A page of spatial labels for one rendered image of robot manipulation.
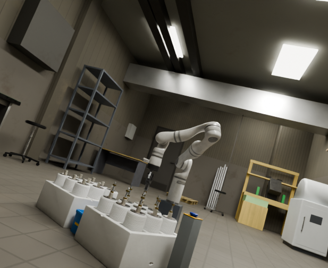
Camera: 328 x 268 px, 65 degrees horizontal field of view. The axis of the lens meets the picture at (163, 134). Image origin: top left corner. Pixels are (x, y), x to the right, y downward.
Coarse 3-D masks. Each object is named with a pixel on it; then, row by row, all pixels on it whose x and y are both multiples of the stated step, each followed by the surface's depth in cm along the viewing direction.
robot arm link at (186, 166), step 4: (188, 160) 180; (184, 164) 179; (188, 164) 179; (184, 168) 180; (188, 168) 179; (184, 172) 180; (188, 172) 179; (176, 176) 178; (180, 176) 177; (184, 176) 178; (184, 180) 179
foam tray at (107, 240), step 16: (80, 224) 135; (96, 224) 126; (112, 224) 119; (80, 240) 130; (96, 240) 122; (112, 240) 115; (128, 240) 110; (144, 240) 116; (160, 240) 124; (96, 256) 119; (112, 256) 112; (128, 256) 111; (144, 256) 117; (160, 256) 125
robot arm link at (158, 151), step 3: (159, 144) 163; (165, 144) 161; (168, 144) 162; (156, 147) 158; (159, 147) 160; (162, 147) 161; (165, 147) 161; (153, 150) 159; (156, 150) 157; (159, 150) 157; (162, 150) 158; (153, 153) 157; (156, 153) 156; (159, 153) 157; (162, 153) 158; (156, 156) 156; (159, 156) 157; (162, 156) 158
